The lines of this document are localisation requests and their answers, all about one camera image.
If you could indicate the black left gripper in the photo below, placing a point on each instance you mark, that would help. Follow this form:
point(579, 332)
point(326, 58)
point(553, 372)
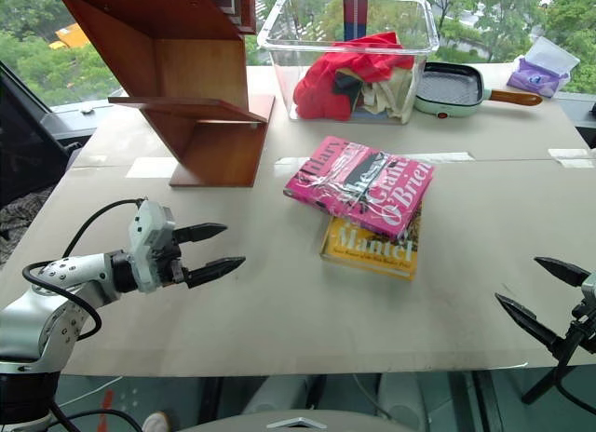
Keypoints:
point(170, 264)

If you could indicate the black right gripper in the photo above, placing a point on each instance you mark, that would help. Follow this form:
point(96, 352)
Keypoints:
point(584, 334)

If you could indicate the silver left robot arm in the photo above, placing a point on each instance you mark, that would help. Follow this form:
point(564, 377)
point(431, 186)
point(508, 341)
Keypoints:
point(70, 269)

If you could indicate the brown wooden zigzag bookshelf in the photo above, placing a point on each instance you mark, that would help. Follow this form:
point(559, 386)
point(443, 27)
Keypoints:
point(209, 148)

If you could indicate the yellow Mantel book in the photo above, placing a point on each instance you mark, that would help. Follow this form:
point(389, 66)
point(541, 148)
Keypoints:
point(368, 255)

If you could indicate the pink shrink-wrapped book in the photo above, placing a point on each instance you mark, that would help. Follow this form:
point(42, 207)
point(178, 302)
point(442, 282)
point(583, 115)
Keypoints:
point(372, 194)

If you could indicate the black slanted strut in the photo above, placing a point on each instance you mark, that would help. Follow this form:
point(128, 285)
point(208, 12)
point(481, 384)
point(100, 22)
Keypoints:
point(540, 387)

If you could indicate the short white tape piece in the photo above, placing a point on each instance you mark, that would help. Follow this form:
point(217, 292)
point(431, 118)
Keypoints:
point(568, 153)
point(577, 163)

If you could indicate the grey rounded shape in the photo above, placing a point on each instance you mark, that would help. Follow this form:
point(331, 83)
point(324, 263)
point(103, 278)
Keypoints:
point(400, 399)

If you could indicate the white shoe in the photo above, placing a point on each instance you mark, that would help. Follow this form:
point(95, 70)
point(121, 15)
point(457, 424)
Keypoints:
point(156, 422)

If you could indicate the grey patterned cloth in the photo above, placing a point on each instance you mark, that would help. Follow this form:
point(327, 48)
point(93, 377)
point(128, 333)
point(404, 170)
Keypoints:
point(18, 218)

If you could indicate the red cloth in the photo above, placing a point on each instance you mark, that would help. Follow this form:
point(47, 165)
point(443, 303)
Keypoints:
point(321, 87)

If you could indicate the clear plastic storage bin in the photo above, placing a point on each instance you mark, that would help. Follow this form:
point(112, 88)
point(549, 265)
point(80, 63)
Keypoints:
point(279, 55)

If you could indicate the dark green cloth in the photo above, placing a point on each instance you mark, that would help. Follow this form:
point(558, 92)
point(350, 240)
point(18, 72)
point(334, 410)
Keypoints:
point(347, 85)

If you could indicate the black monitor panel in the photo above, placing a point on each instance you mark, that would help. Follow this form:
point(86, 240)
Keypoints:
point(23, 139)

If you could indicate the purple wipes pack plastic bag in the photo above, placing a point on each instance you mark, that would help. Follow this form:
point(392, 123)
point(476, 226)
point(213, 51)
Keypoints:
point(531, 76)

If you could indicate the beige cloth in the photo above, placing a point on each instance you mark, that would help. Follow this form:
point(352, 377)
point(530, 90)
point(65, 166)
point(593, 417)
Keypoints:
point(391, 97)

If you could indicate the yellow vehicle outside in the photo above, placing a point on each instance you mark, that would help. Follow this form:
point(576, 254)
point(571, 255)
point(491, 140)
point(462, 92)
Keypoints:
point(70, 36)

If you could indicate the red and blue pole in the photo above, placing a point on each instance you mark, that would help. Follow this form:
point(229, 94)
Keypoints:
point(354, 17)

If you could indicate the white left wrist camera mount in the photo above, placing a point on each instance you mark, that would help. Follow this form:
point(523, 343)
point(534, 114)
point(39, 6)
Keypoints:
point(146, 246)

